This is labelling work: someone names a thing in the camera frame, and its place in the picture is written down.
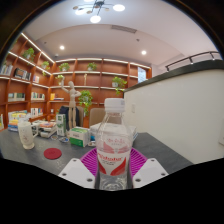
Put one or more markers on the branched ceiling chandelier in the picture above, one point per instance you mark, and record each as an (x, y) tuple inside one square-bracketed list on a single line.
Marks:
[(96, 8)]

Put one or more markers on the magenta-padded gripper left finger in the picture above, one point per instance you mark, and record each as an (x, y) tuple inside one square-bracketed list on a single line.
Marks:
[(76, 171)]

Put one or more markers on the white partition with dark top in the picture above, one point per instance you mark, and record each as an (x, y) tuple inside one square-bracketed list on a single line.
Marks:
[(180, 113)]

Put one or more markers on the cream printed mug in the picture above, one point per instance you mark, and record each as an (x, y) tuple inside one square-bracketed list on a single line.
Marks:
[(26, 135)]

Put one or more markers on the flat round red coaster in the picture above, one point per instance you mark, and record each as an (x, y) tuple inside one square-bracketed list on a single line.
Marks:
[(52, 153)]

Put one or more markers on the flat green white box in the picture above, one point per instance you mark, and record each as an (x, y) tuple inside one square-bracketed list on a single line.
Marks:
[(78, 137)]

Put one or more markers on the tall green white box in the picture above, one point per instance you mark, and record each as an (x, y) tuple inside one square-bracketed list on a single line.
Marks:
[(61, 125)]

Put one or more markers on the tan chair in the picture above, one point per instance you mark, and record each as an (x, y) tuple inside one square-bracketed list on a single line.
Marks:
[(96, 117)]

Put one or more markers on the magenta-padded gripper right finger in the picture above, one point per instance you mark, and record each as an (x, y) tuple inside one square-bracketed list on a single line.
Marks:
[(150, 170)]

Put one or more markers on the ceiling air vent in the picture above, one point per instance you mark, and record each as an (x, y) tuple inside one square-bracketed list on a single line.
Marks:
[(123, 29)]

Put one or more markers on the dark office chair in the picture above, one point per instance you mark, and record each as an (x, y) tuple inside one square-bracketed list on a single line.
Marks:
[(65, 115)]

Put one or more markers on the stack of dark magazines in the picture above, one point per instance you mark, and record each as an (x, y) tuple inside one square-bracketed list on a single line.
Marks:
[(46, 129)]

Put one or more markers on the clear plastic water bottle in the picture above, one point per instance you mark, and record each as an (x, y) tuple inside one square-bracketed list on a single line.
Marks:
[(113, 146)]

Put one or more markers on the orange wooden shelf unit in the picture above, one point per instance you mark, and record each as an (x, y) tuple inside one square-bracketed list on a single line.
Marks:
[(40, 83)]

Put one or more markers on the round recessed ceiling light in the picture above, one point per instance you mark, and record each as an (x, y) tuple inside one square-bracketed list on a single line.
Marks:
[(62, 47), (143, 52)]

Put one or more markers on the stack of colourful books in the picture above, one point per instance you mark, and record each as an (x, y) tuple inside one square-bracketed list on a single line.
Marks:
[(16, 121)]

